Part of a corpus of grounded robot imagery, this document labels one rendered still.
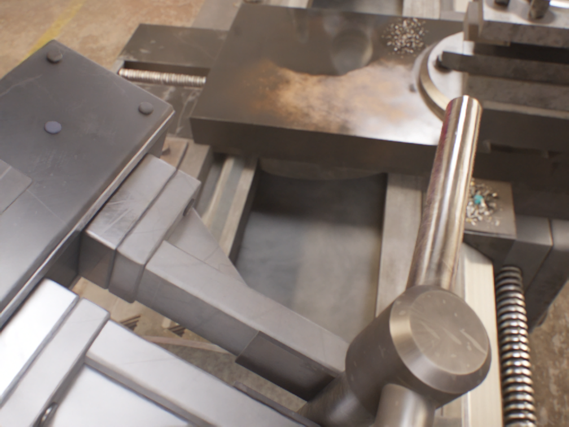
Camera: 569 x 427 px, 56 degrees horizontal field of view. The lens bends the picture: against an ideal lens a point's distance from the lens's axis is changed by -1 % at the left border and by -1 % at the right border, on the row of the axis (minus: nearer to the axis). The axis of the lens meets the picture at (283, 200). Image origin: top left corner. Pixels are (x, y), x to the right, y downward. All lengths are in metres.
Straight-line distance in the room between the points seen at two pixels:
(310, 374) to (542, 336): 1.58
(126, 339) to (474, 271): 0.62
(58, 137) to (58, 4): 3.03
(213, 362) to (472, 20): 0.60
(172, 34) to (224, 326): 0.92
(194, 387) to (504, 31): 0.52
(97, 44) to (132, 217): 2.62
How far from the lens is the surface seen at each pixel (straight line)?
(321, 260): 0.86
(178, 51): 1.03
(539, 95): 0.67
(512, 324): 0.85
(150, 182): 0.19
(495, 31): 0.62
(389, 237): 0.76
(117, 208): 0.18
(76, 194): 0.17
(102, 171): 0.18
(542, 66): 0.65
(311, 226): 0.91
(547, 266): 0.91
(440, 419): 0.33
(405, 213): 0.79
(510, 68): 0.65
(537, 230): 0.87
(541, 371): 1.69
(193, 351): 0.25
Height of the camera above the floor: 1.43
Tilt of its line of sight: 49 degrees down
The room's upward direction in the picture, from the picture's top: 2 degrees counter-clockwise
